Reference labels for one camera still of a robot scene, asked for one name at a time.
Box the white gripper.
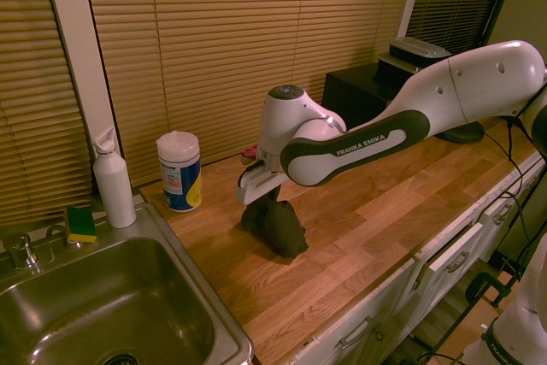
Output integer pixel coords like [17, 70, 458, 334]
[233, 163, 285, 209]

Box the white wipes canister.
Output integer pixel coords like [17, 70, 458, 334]
[156, 129, 203, 214]

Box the white open drawer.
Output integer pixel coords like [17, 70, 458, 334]
[426, 223, 484, 273]

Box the white kitchen cabinet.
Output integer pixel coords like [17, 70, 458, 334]
[290, 142, 547, 365]

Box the narrow tan window blind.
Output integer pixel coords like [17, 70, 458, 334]
[0, 0, 93, 227]

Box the black cable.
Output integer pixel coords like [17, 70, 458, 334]
[482, 119, 547, 263]

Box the dark green cloth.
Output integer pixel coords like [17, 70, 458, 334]
[239, 198, 309, 258]

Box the stainless steel sink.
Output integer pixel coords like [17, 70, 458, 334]
[0, 202, 256, 365]

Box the black clamp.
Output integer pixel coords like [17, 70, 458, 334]
[464, 270, 521, 309]

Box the white water bottle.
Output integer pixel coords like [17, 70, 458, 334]
[91, 126, 138, 229]

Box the wide tan window blind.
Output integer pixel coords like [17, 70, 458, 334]
[80, 0, 418, 189]

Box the metal drawer handle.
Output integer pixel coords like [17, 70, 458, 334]
[339, 315, 373, 349]
[491, 204, 512, 225]
[412, 262, 431, 291]
[446, 251, 470, 273]

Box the dark tan window blind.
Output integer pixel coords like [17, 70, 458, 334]
[405, 0, 512, 58]

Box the black camera stand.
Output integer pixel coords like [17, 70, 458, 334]
[434, 0, 523, 144]

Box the green yellow sponge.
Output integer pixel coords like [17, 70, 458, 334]
[63, 205, 98, 245]

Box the black box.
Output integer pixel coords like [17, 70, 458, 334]
[321, 61, 405, 127]

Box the metal faucet handle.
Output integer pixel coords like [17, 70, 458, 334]
[2, 231, 42, 272]

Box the black container with clear lid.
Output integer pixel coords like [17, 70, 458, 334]
[388, 38, 452, 62]
[376, 51, 424, 84]

